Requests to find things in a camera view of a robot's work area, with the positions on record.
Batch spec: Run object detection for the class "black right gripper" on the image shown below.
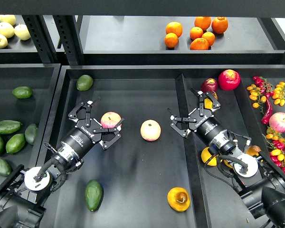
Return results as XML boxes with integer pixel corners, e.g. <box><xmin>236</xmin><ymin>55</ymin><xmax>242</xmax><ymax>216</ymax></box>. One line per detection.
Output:
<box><xmin>167</xmin><ymin>88</ymin><xmax>236</xmax><ymax>152</ymax></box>

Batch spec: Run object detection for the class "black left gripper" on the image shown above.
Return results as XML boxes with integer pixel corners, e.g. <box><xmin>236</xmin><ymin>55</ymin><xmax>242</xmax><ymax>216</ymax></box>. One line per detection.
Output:
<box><xmin>61</xmin><ymin>97</ymin><xmax>124</xmax><ymax>154</ymax></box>

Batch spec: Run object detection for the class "yellow pear with stem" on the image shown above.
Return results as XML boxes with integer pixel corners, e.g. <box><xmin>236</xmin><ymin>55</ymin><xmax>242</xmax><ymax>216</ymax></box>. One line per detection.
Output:
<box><xmin>167</xmin><ymin>187</ymin><xmax>190</xmax><ymax>212</ymax></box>

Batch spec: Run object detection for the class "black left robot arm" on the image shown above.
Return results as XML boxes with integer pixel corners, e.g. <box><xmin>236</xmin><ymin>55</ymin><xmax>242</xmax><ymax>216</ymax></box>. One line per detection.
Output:
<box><xmin>0</xmin><ymin>99</ymin><xmax>124</xmax><ymax>228</ymax></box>

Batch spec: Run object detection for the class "yellow pear under arm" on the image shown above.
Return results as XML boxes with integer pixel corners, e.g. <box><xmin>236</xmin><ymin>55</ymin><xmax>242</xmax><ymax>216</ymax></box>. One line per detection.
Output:
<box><xmin>223</xmin><ymin>160</ymin><xmax>233</xmax><ymax>169</ymax></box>

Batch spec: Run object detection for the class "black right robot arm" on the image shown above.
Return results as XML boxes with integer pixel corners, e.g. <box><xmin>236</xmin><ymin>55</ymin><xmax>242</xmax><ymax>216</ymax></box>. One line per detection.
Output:
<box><xmin>171</xmin><ymin>91</ymin><xmax>285</xmax><ymax>228</ymax></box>

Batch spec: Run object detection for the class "yellow pear near onion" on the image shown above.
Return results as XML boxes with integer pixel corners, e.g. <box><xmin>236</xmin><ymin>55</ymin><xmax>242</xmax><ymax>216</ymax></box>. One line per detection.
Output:
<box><xmin>204</xmin><ymin>91</ymin><xmax>218</xmax><ymax>109</ymax></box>

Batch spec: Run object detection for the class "yellow pear lower left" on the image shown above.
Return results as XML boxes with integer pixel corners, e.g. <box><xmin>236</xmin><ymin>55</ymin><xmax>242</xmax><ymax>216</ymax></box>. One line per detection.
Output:
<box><xmin>201</xmin><ymin>147</ymin><xmax>217</xmax><ymax>166</ymax></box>

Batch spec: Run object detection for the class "green avocado top centre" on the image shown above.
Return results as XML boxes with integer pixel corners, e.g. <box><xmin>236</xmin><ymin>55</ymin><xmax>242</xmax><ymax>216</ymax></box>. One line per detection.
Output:
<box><xmin>76</xmin><ymin>75</ymin><xmax>94</xmax><ymax>91</ymax></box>

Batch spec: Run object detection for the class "yellow pear brown top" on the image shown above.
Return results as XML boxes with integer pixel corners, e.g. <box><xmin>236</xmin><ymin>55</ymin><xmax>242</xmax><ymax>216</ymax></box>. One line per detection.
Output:
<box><xmin>246</xmin><ymin>145</ymin><xmax>262</xmax><ymax>157</ymax></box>

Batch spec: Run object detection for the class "dark green upright avocado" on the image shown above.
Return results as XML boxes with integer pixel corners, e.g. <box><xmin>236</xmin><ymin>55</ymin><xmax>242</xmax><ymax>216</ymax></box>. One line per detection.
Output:
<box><xmin>25</xmin><ymin>123</ymin><xmax>38</xmax><ymax>145</ymax></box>

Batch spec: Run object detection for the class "green avocado upper left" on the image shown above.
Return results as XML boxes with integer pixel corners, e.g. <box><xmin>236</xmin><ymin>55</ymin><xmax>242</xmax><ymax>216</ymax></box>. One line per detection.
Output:
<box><xmin>12</xmin><ymin>86</ymin><xmax>33</xmax><ymax>99</ymax></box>

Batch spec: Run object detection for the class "bright green avocado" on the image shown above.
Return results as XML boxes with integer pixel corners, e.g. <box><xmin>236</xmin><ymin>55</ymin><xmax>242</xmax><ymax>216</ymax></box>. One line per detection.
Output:
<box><xmin>6</xmin><ymin>133</ymin><xmax>26</xmax><ymax>154</ymax></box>

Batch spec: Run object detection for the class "dark avocado lower left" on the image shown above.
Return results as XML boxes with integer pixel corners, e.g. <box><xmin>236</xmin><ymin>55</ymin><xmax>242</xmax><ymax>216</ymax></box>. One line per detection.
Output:
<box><xmin>0</xmin><ymin>158</ymin><xmax>12</xmax><ymax>177</ymax></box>

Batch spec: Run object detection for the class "pale yellow pear right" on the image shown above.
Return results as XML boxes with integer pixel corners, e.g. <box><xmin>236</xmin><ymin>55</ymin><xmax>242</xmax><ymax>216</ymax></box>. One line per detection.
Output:
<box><xmin>14</xmin><ymin>24</ymin><xmax>31</xmax><ymax>40</ymax></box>

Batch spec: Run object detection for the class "pink red apple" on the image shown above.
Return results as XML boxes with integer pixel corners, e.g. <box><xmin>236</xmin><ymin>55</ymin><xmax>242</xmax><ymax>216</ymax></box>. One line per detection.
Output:
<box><xmin>101</xmin><ymin>112</ymin><xmax>121</xmax><ymax>128</ymax></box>

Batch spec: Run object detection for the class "dark red onion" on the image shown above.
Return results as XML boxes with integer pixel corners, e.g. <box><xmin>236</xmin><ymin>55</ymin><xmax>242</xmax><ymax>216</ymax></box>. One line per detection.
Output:
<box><xmin>200</xmin><ymin>78</ymin><xmax>218</xmax><ymax>93</ymax></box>

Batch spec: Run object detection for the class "large red apple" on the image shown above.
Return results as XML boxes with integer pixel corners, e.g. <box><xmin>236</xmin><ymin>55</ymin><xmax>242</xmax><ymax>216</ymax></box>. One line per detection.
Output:
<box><xmin>218</xmin><ymin>69</ymin><xmax>241</xmax><ymax>91</ymax></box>

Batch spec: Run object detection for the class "pale pink apple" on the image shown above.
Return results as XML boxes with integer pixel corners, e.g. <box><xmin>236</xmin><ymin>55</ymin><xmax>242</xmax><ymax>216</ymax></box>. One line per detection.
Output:
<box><xmin>140</xmin><ymin>120</ymin><xmax>161</xmax><ymax>142</ymax></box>

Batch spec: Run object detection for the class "red chili pepper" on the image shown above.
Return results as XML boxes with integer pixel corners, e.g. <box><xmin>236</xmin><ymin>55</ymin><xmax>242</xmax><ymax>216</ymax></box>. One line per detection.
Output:
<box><xmin>261</xmin><ymin>99</ymin><xmax>273</xmax><ymax>124</ymax></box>

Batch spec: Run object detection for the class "orange front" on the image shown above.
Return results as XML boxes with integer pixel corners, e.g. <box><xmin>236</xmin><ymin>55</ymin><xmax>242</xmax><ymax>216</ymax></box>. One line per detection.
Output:
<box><xmin>190</xmin><ymin>38</ymin><xmax>209</xmax><ymax>50</ymax></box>

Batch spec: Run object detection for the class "black centre tray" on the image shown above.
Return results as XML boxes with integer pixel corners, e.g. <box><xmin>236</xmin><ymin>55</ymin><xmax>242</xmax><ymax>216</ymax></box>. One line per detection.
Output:
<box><xmin>20</xmin><ymin>64</ymin><xmax>285</xmax><ymax>228</ymax></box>

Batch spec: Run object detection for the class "black tray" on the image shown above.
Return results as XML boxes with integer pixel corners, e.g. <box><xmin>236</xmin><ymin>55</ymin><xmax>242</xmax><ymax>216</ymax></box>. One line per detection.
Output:
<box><xmin>0</xmin><ymin>64</ymin><xmax>60</xmax><ymax>185</ymax></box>
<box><xmin>20</xmin><ymin>64</ymin><xmax>285</xmax><ymax>228</ymax></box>

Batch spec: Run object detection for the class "black left tray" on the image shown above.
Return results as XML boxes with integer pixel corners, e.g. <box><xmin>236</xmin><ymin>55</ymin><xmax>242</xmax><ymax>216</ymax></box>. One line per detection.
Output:
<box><xmin>0</xmin><ymin>64</ymin><xmax>60</xmax><ymax>185</ymax></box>

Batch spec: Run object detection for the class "pink apple right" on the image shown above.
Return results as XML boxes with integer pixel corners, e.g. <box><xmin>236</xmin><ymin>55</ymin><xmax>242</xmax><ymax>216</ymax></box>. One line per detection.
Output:
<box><xmin>269</xmin><ymin>112</ymin><xmax>285</xmax><ymax>133</ymax></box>

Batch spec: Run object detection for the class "small orange right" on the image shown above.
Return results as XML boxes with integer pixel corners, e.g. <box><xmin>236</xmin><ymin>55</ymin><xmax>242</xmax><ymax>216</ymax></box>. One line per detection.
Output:
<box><xmin>202</xmin><ymin>32</ymin><xmax>216</xmax><ymax>47</ymax></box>

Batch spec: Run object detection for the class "small orange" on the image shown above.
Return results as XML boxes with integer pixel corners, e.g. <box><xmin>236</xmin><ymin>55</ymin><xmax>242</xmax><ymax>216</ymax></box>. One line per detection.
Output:
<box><xmin>190</xmin><ymin>27</ymin><xmax>204</xmax><ymax>40</ymax></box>
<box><xmin>202</xmin><ymin>32</ymin><xmax>216</xmax><ymax>47</ymax></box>

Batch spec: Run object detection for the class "cherry tomato bunch upper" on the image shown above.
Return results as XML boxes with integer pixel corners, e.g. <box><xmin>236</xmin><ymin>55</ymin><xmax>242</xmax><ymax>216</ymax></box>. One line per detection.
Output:
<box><xmin>247</xmin><ymin>76</ymin><xmax>285</xmax><ymax>114</ymax></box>

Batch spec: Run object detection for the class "cherry tomato bunch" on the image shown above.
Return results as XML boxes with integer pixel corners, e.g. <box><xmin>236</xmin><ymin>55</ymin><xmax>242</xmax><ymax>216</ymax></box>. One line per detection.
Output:
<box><xmin>247</xmin><ymin>76</ymin><xmax>285</xmax><ymax>114</ymax></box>
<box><xmin>263</xmin><ymin>127</ymin><xmax>285</xmax><ymax>174</ymax></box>

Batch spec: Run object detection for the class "orange lower left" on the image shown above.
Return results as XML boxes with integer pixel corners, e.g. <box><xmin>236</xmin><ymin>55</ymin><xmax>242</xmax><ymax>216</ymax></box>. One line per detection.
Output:
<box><xmin>164</xmin><ymin>33</ymin><xmax>179</xmax><ymax>48</ymax></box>

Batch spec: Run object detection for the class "cherry tomato bunch lower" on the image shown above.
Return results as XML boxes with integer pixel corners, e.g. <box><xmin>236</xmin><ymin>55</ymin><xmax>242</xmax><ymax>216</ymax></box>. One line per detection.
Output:
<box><xmin>263</xmin><ymin>127</ymin><xmax>285</xmax><ymax>174</ymax></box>

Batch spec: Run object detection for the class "small orange centre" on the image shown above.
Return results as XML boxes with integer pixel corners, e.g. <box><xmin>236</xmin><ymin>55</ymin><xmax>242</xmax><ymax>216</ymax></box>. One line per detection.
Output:
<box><xmin>190</xmin><ymin>27</ymin><xmax>204</xmax><ymax>40</ymax></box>

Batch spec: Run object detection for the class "orange upper left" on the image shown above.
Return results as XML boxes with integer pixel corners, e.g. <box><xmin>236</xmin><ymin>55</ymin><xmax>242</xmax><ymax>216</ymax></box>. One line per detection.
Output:
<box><xmin>165</xmin><ymin>21</ymin><xmax>183</xmax><ymax>38</ymax></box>

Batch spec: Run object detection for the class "orange top right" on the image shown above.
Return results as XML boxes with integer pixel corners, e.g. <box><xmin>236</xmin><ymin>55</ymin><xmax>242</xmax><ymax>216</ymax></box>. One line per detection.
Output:
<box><xmin>211</xmin><ymin>17</ymin><xmax>228</xmax><ymax>34</ymax></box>

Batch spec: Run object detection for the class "orange top middle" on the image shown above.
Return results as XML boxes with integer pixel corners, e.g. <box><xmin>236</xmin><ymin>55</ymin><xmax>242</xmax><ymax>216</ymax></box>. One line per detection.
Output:
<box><xmin>194</xmin><ymin>17</ymin><xmax>211</xmax><ymax>31</ymax></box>

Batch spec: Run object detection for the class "black shelf frame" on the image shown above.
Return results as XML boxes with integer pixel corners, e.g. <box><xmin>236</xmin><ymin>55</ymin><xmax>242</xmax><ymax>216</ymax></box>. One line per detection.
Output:
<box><xmin>0</xmin><ymin>0</ymin><xmax>285</xmax><ymax>65</ymax></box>

